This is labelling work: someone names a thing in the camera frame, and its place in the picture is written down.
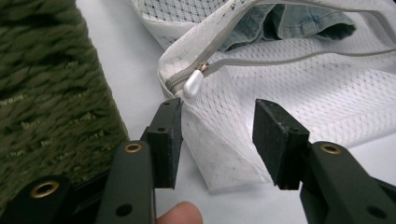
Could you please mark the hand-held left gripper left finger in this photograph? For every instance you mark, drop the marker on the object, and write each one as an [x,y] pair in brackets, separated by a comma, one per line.
[165,143]

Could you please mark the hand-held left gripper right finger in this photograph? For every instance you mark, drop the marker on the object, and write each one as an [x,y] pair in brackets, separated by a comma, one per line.
[277,143]

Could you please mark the white mesh laundry bag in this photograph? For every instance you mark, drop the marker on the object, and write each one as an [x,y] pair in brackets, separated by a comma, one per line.
[280,87]

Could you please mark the light blue denim jeans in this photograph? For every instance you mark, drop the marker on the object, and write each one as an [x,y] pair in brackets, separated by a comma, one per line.
[289,21]

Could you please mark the green woven basket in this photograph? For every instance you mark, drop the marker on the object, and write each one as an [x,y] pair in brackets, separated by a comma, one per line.
[53,93]

